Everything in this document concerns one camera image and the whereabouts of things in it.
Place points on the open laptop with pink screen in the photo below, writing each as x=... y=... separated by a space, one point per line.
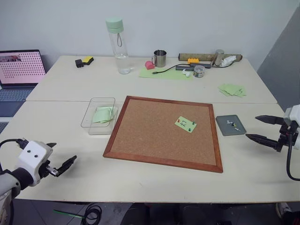
x=20 y=70

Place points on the large light green paper sheet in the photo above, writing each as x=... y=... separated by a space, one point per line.
x=164 y=75

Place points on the clear bottle with green lid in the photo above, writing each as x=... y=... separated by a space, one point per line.
x=119 y=51

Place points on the clear plastic container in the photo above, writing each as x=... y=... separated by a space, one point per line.
x=93 y=126

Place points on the white crumpled paper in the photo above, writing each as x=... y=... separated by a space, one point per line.
x=227 y=61

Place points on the thin green stick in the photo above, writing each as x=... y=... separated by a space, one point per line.
x=68 y=213

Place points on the clear glass jar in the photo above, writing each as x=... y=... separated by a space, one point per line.
x=199 y=72

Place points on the upright metal cylinder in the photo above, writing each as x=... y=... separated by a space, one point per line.
x=218 y=57

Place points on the cork board with wooden frame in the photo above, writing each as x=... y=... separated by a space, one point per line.
x=152 y=131

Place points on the dark grey flat bar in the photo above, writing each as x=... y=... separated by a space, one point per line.
x=201 y=64

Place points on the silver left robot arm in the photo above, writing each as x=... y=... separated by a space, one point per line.
x=8 y=184

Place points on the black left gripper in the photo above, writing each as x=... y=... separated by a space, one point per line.
x=47 y=170

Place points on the long rolled cork tube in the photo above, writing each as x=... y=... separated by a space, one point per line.
x=201 y=56

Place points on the small black box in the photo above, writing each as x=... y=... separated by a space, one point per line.
x=79 y=63

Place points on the green note with black writing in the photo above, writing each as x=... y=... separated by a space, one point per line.
x=185 y=124

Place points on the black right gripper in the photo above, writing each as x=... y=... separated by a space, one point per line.
x=284 y=138

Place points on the yellow toy brick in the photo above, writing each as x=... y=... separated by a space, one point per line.
x=193 y=60

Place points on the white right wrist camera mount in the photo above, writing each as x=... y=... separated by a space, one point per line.
x=291 y=114

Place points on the dark grey partition panel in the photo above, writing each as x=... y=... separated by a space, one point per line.
x=283 y=61

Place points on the green notes pile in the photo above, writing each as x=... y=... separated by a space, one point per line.
x=102 y=114

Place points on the pink crumpled object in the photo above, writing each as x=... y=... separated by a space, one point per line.
x=149 y=65

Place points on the blank green notes stack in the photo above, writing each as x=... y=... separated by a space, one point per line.
x=226 y=88

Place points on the stainless steel mug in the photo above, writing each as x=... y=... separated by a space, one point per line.
x=160 y=58

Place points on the yellow and black sponge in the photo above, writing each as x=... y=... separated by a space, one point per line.
x=87 y=60

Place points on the small white crumpled scrap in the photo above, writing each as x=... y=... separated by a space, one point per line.
x=186 y=73

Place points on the grey square tray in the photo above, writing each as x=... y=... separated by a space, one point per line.
x=230 y=131

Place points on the grey USB hub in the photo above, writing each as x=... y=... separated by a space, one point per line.
x=184 y=68

